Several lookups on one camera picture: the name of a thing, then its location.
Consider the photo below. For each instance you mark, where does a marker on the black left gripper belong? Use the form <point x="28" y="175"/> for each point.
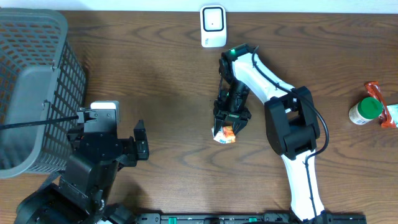
<point x="132" y="149"/>

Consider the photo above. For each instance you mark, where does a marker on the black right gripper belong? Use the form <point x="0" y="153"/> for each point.
<point x="239" y="117"/>

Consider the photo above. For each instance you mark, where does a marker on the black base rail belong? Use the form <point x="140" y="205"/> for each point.
<point x="233" y="218"/>

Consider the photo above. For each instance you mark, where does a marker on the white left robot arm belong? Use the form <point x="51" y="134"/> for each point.
<point x="79" y="193"/>

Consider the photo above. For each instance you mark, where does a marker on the grey plastic mesh basket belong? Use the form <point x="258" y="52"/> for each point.
<point x="41" y="79"/>

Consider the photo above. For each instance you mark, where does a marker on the white barcode scanner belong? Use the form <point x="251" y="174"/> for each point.
<point x="213" y="26"/>

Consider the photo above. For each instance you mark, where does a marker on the green cap bottle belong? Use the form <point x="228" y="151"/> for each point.
<point x="365" y="111"/>

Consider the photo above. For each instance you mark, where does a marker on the orange chocolate bar wrapper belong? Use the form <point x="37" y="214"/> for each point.
<point x="385" y="118"/>

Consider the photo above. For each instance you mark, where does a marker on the orange Kleenex tissue pack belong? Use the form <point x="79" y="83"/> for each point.
<point x="225" y="135"/>

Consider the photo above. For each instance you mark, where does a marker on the green tissue pack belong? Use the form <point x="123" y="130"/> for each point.
<point x="393" y="110"/>

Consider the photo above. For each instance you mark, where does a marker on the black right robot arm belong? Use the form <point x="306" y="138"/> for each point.
<point x="292" y="122"/>

